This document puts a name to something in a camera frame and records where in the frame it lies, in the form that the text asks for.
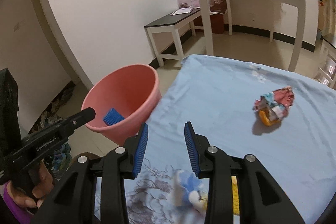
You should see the blue foam fruit net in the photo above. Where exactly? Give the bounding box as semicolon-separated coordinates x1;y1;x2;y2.
103;108;124;126

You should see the yellow foam fruit net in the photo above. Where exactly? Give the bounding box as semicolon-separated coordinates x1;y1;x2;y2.
231;176;240;215

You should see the red paper wrapper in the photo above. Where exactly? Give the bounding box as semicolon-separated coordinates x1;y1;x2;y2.
253;86;294;121

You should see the pink plastic trash bucket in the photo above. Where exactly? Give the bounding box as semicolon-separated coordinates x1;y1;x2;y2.
81;64;161;145

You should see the left hand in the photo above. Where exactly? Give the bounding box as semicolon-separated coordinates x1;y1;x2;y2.
6;161;54;209

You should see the light blue floral tablecloth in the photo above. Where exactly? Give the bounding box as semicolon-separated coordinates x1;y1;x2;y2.
125;55;335;223

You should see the low white bench black top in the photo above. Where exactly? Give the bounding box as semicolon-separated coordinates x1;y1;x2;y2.
144;8;201;67

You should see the paper sheet on bench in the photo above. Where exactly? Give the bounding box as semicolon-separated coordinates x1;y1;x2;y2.
170;8;197;16

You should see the dark red box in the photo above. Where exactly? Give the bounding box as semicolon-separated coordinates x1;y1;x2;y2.
207;0;227;34

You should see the small white stool black top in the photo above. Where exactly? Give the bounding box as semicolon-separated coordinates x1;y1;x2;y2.
314;34;336;89

